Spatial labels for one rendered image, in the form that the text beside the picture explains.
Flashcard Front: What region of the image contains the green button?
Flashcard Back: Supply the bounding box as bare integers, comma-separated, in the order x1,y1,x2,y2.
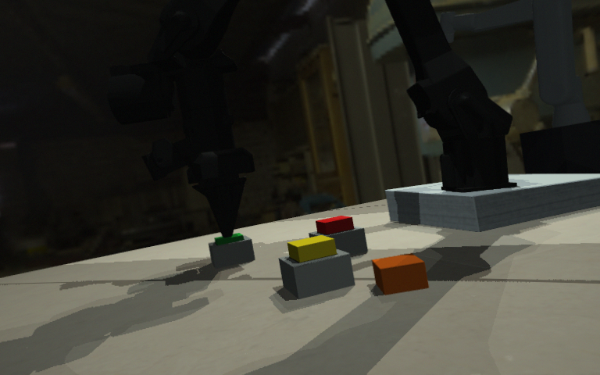
208,233,255,269

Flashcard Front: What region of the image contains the orange block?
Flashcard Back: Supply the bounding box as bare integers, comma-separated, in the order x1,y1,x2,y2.
372,254,429,295

